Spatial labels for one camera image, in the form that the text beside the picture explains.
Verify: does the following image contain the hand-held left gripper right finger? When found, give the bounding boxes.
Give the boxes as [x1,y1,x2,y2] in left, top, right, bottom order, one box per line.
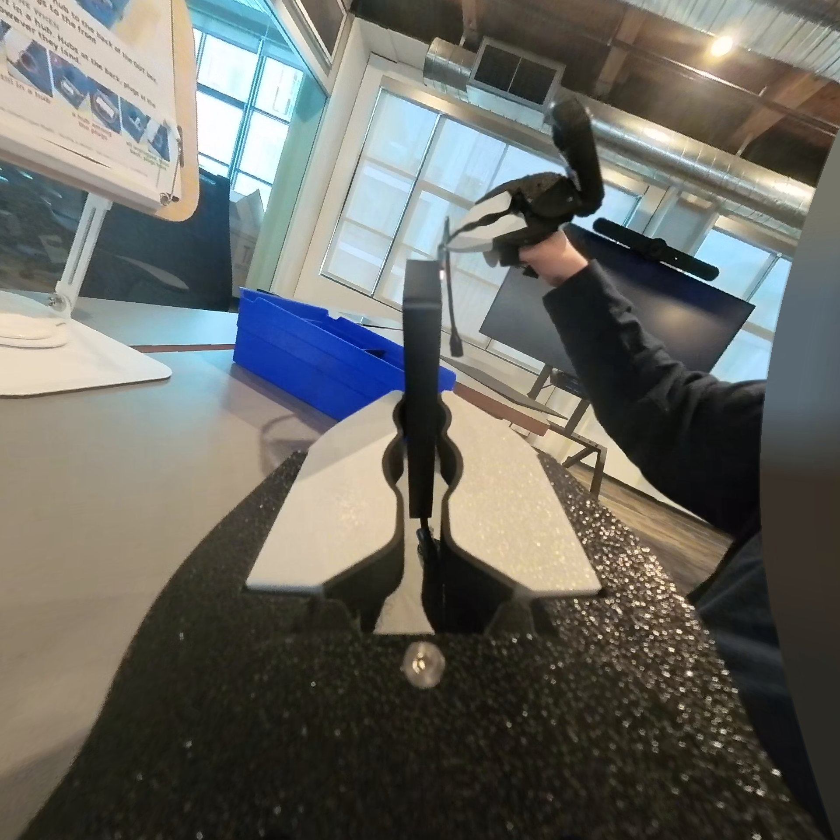
[437,392,603,601]

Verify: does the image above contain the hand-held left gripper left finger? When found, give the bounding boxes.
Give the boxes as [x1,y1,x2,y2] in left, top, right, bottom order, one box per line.
[245,390,408,599]

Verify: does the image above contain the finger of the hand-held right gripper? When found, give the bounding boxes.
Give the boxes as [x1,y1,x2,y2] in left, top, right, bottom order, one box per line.
[451,184,527,235]
[440,218,527,257]

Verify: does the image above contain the black hub tail cable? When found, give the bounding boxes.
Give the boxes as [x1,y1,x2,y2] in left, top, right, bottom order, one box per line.
[415,517,448,627]

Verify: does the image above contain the grey usb hub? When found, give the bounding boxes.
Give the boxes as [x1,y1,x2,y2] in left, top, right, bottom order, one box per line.
[402,258,442,521]

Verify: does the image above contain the blue plastic bin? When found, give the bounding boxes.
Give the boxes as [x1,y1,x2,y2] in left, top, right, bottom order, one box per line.
[234,286,458,422]

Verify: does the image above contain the person's right hand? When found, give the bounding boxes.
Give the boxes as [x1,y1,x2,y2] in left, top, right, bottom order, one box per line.
[521,228,589,287]

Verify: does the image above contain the black webcam bar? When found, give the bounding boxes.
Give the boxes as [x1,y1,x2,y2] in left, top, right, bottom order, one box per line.
[592,218,720,282]

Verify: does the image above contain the black wheeled monitor stand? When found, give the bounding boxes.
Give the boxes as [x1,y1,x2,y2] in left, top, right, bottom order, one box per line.
[525,364,614,496]

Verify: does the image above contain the brown edged grey table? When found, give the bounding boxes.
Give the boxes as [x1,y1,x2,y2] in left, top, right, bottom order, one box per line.
[453,357,571,435]

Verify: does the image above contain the ceiling vent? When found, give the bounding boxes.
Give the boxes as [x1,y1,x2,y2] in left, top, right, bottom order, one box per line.
[469,36,567,107]

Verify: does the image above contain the cardboard box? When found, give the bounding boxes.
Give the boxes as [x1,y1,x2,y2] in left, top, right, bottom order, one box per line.
[226,189,268,298]

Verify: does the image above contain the person's dark clothing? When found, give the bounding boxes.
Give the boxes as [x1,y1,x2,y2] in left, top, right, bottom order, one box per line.
[688,525,788,788]

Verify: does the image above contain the black office chair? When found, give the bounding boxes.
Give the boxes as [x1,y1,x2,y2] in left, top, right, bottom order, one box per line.
[79,167,235,313]

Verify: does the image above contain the wooden clipboard with instruction sheet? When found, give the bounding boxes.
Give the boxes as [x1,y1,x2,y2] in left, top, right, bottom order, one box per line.
[0,0,202,222]

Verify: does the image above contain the silver ceiling duct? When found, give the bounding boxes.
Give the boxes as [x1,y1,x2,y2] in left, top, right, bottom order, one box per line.
[423,36,818,227]

